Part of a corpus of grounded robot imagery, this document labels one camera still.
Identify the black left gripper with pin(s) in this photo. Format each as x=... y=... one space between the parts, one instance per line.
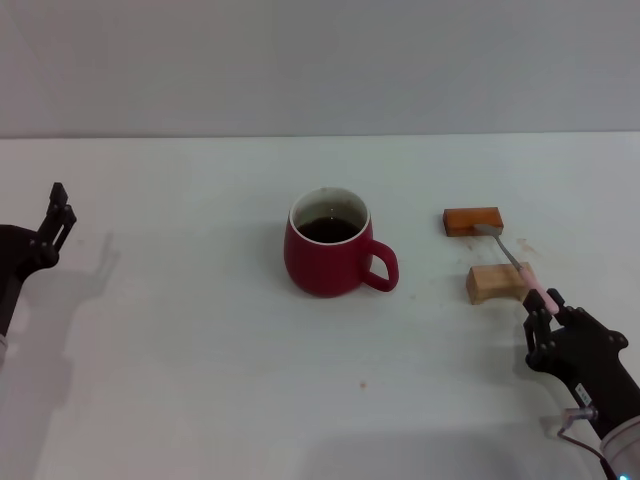
x=15 y=255

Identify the light wooden block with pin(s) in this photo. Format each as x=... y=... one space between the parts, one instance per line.
x=490 y=285

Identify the red ceramic coffee cup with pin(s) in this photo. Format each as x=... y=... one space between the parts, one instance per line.
x=320 y=270

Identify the orange wooden block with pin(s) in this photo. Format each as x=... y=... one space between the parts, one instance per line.
x=460 y=220

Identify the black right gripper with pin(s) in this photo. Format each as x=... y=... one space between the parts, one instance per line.
x=590 y=360

